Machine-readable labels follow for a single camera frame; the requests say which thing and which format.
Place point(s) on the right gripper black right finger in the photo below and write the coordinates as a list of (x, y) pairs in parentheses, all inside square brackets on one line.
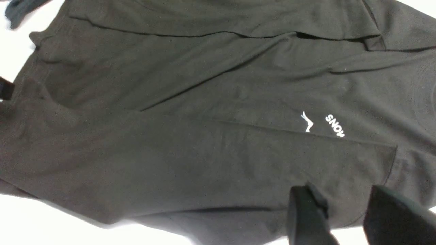
[(392, 219)]

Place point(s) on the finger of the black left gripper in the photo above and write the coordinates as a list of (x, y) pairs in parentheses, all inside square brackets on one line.
[(6, 89)]

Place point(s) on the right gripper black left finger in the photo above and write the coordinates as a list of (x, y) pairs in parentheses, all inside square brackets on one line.
[(307, 217)]

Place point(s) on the gray long-sleeve top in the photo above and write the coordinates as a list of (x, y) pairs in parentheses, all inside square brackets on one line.
[(197, 116)]

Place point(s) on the dark teal crumpled garment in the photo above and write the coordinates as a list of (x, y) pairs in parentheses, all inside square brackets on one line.
[(17, 10)]

